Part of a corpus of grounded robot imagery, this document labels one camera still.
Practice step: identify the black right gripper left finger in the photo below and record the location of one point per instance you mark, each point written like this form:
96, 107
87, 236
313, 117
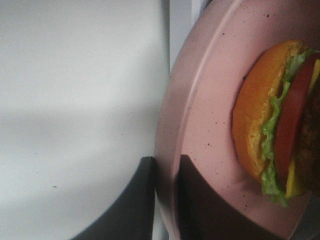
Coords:
131, 216

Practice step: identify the white microwave oven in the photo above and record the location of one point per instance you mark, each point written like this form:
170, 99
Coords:
180, 16

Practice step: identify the pink speckled plate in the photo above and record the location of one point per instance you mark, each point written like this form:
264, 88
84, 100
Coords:
196, 114

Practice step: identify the burger with cheese and lettuce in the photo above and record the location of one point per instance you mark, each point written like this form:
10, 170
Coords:
276, 121

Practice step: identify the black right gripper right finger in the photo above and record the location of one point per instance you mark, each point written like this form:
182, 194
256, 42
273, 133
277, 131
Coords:
204, 215

